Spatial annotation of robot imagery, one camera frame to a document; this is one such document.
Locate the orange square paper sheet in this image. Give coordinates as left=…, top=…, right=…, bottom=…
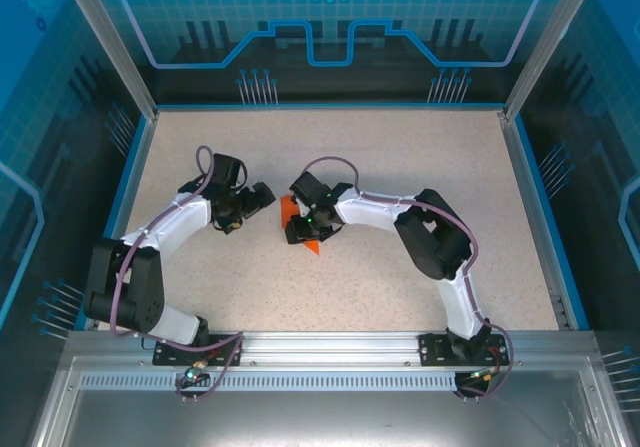
left=277, top=193, right=322, bottom=258

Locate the aluminium mounting rail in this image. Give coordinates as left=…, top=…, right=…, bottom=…
left=64, top=329, right=601, bottom=369

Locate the slotted grey cable duct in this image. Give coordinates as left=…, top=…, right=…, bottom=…
left=78, top=371, right=460, bottom=394

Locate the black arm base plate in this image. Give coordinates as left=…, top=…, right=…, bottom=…
left=152, top=333, right=247, bottom=368
left=418, top=331, right=512, bottom=368

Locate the cable connector plug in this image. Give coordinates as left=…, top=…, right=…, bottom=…
left=180, top=359, right=212, bottom=384
left=467, top=366, right=502, bottom=384

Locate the aluminium frame post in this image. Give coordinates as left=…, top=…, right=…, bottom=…
left=55, top=0, right=160, bottom=121
left=502, top=0, right=604, bottom=121

